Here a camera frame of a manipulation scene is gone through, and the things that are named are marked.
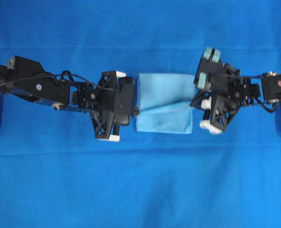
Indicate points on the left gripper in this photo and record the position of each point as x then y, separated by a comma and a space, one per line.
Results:
103, 112

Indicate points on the dark blue table cloth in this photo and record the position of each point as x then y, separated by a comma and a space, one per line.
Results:
55, 174

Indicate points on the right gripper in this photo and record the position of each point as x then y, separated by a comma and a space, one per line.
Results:
218, 111

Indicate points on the light blue towel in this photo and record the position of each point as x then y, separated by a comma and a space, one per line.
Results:
164, 102

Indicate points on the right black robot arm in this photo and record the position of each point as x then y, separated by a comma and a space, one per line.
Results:
222, 91

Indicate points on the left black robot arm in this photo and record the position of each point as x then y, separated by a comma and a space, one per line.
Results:
28, 80

